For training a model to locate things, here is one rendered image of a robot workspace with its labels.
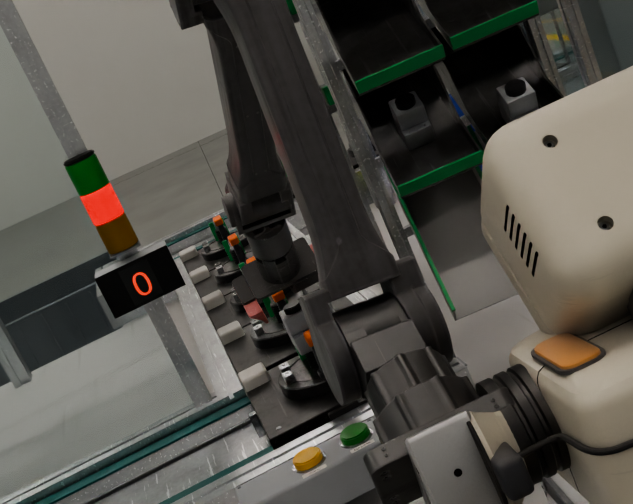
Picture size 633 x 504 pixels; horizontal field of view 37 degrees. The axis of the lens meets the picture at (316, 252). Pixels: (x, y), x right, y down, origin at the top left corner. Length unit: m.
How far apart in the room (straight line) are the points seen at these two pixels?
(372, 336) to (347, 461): 0.51
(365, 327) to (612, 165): 0.24
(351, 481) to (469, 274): 0.38
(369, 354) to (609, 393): 0.21
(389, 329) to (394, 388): 0.06
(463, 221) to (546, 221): 0.83
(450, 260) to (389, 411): 0.75
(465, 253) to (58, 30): 10.63
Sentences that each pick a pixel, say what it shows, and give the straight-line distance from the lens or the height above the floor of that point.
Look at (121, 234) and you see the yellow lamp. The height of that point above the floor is 1.28.
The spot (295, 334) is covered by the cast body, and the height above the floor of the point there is 1.06.
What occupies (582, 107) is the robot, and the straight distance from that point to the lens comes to 0.70.
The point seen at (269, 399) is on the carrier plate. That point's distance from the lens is 1.48.
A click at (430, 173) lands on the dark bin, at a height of 1.21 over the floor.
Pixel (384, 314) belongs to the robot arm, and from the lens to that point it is 0.79.
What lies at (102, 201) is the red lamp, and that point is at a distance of 1.46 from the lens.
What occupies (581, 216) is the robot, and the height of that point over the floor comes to 1.33.
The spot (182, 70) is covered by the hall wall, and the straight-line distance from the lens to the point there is 11.89.
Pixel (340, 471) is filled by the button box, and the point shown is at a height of 0.95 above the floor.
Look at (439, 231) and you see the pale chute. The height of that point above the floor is 1.09.
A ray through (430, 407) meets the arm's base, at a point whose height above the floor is 1.22.
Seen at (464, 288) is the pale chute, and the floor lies 1.02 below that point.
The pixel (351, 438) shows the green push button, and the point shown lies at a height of 0.97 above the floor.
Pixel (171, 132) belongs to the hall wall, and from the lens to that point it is 11.95.
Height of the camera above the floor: 1.55
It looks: 16 degrees down
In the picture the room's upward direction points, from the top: 24 degrees counter-clockwise
